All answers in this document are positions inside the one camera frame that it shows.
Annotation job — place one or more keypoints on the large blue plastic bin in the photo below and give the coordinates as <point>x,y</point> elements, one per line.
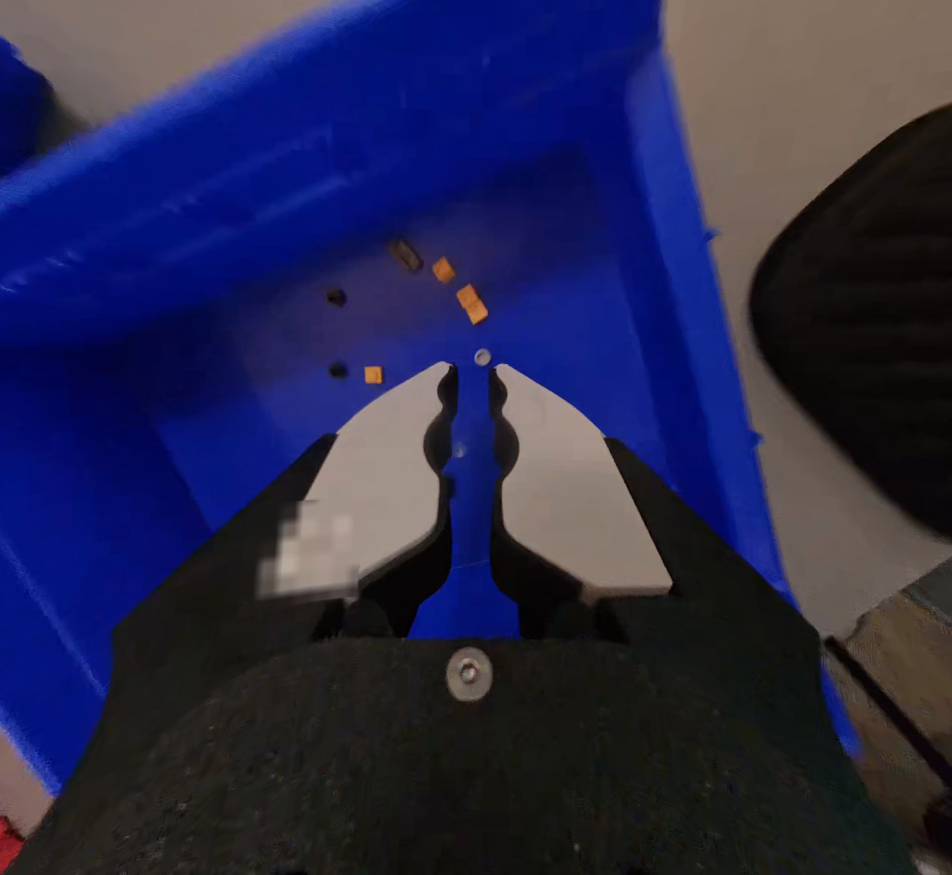
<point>483,131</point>

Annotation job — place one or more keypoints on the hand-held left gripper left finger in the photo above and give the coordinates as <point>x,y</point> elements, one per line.
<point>383,458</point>

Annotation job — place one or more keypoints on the long orange lego brick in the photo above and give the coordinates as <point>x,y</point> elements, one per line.
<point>471,303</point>

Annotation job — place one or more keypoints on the red cloth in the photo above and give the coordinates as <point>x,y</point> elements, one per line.
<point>9,841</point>

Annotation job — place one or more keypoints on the dark brown lego piece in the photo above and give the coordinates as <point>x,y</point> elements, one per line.
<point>405,254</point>

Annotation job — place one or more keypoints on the small orange lego brick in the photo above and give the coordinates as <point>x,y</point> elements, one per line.
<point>443,269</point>
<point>373,374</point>

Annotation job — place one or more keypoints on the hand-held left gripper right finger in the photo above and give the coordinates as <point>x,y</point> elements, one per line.
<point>569,488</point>

